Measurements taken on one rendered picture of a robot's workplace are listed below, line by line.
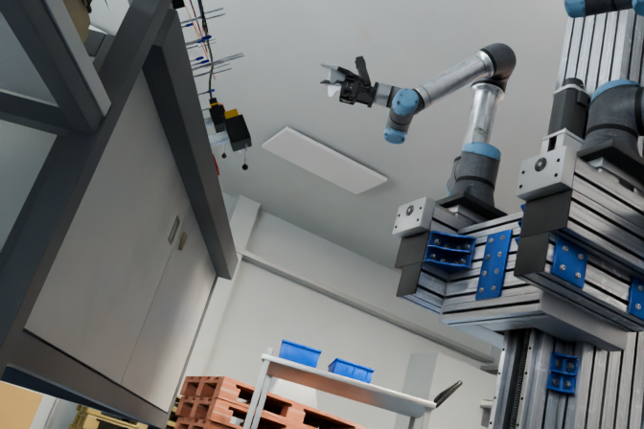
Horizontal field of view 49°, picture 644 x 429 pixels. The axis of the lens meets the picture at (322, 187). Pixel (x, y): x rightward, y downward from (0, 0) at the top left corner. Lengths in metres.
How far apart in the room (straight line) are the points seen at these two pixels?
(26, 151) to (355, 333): 8.89
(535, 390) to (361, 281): 8.17
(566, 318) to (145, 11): 1.14
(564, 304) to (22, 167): 1.18
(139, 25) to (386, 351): 9.21
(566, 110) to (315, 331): 7.62
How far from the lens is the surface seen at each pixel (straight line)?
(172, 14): 1.03
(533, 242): 1.57
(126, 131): 1.07
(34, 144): 0.97
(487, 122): 2.36
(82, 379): 1.23
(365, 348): 9.79
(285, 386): 6.89
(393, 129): 2.28
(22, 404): 3.46
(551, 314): 1.64
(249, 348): 9.02
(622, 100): 1.79
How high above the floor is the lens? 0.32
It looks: 23 degrees up
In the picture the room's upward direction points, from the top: 17 degrees clockwise
